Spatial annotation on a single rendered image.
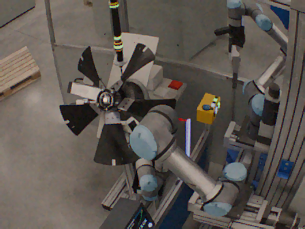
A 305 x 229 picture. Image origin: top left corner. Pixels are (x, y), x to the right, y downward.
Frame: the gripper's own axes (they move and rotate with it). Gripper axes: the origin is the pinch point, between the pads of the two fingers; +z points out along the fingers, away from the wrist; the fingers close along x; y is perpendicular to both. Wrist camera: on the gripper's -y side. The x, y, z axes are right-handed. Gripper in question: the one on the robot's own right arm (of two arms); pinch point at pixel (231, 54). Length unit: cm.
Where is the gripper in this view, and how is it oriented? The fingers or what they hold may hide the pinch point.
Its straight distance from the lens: 175.3
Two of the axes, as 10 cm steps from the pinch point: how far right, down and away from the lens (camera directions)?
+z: 0.7, 7.4, 6.7
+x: 4.4, -6.3, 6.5
